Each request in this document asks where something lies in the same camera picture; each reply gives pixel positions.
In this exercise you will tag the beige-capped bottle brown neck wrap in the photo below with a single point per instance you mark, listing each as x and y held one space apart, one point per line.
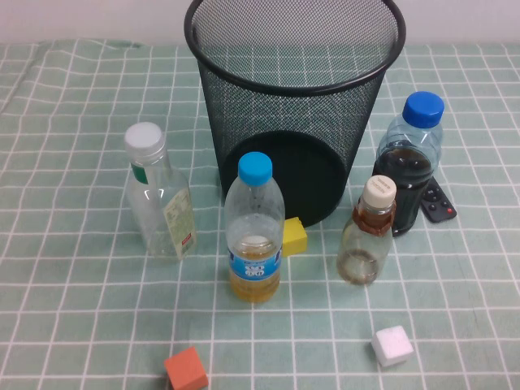
361 252

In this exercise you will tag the clear bottle white cap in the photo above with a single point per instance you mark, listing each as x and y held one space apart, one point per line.
158 211

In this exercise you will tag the black mesh wastebasket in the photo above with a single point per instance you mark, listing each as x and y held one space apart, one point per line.
292 113

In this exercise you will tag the light-blue-capped bottle yellow liquid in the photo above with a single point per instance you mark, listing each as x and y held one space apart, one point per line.
254 227

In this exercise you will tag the green checked tablecloth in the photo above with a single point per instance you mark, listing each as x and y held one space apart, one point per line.
81 284

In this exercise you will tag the white cube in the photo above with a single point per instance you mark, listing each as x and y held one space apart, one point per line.
392 345

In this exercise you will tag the blue-capped bottle dark liquid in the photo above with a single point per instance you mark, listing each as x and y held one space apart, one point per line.
410 138

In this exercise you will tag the black remote control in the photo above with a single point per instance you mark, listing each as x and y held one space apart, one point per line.
438 208

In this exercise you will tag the yellow block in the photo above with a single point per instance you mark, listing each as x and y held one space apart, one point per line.
295 239

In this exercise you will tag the orange cube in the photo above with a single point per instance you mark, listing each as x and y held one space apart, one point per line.
185 367

